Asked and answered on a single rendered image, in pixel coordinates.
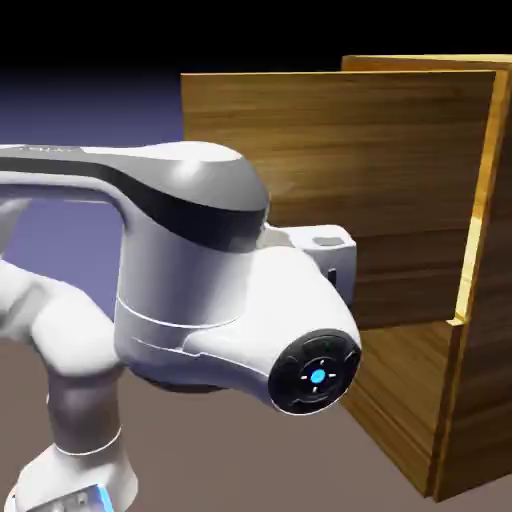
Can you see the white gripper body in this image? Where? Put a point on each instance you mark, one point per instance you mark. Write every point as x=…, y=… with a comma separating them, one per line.
x=334, y=256

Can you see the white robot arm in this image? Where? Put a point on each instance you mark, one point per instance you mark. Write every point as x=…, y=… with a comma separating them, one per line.
x=180, y=280

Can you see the large wooden cabinet door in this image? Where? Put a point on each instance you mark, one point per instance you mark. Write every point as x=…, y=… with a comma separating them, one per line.
x=360, y=160

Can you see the small wooden cabinet door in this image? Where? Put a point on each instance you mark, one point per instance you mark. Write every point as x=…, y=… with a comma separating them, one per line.
x=400, y=400

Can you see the wooden cabinet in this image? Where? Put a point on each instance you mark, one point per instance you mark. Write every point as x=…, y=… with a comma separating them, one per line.
x=488, y=360

